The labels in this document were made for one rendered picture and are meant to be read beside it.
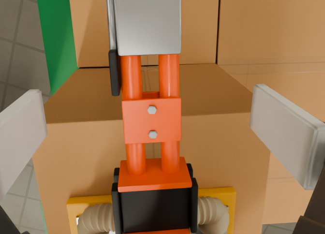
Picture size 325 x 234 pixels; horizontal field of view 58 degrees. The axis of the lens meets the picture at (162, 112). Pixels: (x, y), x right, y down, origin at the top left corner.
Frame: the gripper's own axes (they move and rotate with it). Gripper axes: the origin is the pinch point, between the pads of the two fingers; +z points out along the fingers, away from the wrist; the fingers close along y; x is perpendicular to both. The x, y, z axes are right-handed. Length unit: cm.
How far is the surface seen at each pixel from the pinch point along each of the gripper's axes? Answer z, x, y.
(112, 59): 12.3, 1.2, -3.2
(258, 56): 67, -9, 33
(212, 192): 25.5, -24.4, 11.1
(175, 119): 12.5, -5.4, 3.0
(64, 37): 121, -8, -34
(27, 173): 121, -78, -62
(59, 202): 27.0, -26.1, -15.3
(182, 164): 15.0, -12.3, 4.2
